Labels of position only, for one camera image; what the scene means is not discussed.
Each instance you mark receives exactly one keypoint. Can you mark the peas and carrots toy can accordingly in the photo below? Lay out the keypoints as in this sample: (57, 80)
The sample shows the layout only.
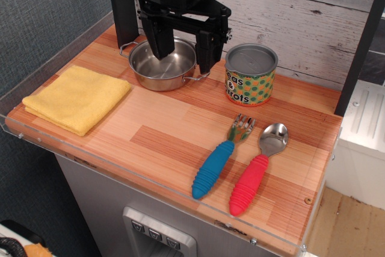
(250, 73)

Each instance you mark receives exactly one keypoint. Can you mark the small steel pot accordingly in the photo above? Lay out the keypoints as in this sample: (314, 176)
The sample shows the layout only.
(169, 73)

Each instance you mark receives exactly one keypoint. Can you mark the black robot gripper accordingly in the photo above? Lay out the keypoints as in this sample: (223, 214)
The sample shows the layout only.
(206, 19)

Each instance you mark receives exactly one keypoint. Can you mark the dark vertical post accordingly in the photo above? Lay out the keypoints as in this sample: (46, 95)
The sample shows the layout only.
(360, 56)
(125, 19)

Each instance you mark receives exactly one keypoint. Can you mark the dark vertical post left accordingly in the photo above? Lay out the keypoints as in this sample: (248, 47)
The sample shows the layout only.
(125, 19)

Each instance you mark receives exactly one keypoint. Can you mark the orange object bottom left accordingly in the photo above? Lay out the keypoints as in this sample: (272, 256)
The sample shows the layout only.
(37, 250)

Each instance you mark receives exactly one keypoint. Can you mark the grey toy fridge cabinet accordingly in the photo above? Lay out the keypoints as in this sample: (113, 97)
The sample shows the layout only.
(102, 199)

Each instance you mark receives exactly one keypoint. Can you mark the dark vertical post right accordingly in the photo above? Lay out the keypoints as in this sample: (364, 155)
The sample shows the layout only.
(360, 56)

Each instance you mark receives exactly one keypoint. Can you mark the white toy sink unit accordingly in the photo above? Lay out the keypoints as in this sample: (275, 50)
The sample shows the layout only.
(356, 168)

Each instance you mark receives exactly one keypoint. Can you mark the clear acrylic table guard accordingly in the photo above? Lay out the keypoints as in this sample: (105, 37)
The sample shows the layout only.
(159, 140)

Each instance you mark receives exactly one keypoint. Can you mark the yellow rag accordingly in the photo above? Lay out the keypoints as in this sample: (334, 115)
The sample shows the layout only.
(78, 99)

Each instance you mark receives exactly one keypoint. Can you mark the red handled spoon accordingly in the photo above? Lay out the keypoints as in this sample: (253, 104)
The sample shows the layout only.
(272, 141)

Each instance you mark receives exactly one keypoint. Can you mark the blue handled fork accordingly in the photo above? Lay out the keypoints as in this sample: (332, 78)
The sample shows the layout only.
(212, 167)

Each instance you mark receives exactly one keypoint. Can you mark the silver dispenser button panel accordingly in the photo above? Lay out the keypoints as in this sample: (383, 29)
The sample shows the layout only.
(151, 237)

